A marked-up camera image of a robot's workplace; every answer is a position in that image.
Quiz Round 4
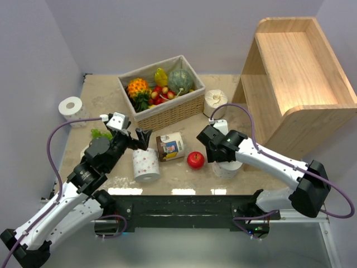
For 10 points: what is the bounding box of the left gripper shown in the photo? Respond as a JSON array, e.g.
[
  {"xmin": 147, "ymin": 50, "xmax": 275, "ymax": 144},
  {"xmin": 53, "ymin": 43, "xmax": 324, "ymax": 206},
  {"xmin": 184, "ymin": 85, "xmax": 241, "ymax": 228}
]
[{"xmin": 105, "ymin": 121, "xmax": 152, "ymax": 172}]

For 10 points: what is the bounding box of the floral roll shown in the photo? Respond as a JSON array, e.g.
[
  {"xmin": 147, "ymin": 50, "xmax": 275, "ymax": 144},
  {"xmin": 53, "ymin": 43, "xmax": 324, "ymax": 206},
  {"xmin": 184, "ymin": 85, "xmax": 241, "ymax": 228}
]
[
  {"xmin": 213, "ymin": 161, "xmax": 242, "ymax": 179},
  {"xmin": 132, "ymin": 148, "xmax": 160, "ymax": 183},
  {"xmin": 58, "ymin": 97, "xmax": 91, "ymax": 121}
]

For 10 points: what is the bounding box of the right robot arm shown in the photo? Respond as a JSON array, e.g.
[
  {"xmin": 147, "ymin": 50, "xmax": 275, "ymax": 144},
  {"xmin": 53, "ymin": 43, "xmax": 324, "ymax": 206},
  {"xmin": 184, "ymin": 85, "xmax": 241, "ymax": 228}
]
[{"xmin": 197, "ymin": 125, "xmax": 331, "ymax": 219}]

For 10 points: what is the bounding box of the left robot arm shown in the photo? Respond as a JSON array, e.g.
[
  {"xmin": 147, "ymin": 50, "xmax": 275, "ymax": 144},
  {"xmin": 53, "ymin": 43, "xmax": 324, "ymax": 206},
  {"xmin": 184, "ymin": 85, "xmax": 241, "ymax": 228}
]
[{"xmin": 1, "ymin": 128, "xmax": 152, "ymax": 267}]

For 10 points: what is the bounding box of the wooden two-tier shelf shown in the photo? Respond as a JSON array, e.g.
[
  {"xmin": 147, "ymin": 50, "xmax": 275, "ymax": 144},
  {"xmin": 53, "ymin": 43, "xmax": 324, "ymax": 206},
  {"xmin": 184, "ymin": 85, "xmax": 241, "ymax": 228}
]
[{"xmin": 232, "ymin": 17, "xmax": 356, "ymax": 160}]

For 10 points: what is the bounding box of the red apple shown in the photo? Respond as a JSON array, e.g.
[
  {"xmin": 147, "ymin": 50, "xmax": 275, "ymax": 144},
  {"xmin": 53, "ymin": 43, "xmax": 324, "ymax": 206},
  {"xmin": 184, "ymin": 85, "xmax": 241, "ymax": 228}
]
[{"xmin": 187, "ymin": 151, "xmax": 205, "ymax": 170}]

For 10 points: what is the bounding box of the green grape bunch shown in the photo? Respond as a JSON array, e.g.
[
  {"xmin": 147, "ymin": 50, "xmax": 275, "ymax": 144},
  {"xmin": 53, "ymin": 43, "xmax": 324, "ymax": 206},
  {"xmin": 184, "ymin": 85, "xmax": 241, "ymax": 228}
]
[{"xmin": 91, "ymin": 128, "xmax": 113, "ymax": 140}]

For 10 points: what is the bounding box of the red lychee cluster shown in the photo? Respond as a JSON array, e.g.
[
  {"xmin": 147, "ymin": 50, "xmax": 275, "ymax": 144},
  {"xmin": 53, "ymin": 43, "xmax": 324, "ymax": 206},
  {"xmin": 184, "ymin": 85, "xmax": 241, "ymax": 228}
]
[{"xmin": 148, "ymin": 86, "xmax": 176, "ymax": 106}]

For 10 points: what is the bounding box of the orange pineapple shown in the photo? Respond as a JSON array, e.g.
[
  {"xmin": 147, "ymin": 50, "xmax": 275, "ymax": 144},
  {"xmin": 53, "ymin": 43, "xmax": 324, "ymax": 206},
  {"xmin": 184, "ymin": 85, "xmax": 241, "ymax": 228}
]
[{"xmin": 127, "ymin": 78, "xmax": 151, "ymax": 112}]

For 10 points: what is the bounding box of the wicker basket with liner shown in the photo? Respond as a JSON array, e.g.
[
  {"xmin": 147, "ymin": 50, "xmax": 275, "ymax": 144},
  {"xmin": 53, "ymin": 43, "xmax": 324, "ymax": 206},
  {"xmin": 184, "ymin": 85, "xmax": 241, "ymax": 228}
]
[{"xmin": 118, "ymin": 55, "xmax": 206, "ymax": 131}]

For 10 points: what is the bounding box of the yellow banana bunch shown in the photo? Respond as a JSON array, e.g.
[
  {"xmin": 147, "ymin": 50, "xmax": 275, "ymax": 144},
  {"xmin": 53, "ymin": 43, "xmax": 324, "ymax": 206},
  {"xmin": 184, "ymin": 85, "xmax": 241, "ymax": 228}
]
[{"xmin": 155, "ymin": 68, "xmax": 167, "ymax": 87}]

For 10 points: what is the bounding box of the green netted melon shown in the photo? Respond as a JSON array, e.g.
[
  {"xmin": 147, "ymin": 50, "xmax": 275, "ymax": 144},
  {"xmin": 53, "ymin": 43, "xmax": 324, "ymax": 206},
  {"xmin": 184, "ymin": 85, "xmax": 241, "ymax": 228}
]
[{"xmin": 167, "ymin": 69, "xmax": 193, "ymax": 95}]

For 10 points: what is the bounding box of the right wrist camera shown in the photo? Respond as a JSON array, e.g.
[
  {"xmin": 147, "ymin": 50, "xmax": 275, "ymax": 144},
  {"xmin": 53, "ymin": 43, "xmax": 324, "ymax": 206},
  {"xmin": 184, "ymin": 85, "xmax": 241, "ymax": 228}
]
[{"xmin": 213, "ymin": 119, "xmax": 229, "ymax": 135}]

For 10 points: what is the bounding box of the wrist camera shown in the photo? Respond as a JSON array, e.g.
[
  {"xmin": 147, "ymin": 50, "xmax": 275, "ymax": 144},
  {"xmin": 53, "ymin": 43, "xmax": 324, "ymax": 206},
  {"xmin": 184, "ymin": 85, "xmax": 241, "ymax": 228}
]
[
  {"xmin": 106, "ymin": 112, "xmax": 131, "ymax": 131},
  {"xmin": 213, "ymin": 119, "xmax": 229, "ymax": 135}
]

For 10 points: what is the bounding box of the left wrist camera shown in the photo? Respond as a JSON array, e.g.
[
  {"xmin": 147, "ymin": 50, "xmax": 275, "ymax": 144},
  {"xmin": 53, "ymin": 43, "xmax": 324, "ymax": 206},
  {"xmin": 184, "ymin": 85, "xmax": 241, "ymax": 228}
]
[{"xmin": 106, "ymin": 112, "xmax": 131, "ymax": 131}]

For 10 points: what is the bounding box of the black base frame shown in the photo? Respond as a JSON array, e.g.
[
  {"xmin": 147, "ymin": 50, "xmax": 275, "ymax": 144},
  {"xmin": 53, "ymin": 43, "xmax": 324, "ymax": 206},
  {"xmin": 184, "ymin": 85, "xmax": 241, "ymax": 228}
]
[{"xmin": 94, "ymin": 194, "xmax": 280, "ymax": 237}]

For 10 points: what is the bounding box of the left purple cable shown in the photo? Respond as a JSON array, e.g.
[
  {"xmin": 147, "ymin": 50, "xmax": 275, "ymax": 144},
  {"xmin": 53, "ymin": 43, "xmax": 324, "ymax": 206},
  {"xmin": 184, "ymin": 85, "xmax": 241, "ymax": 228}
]
[{"xmin": 0, "ymin": 116, "xmax": 109, "ymax": 268}]

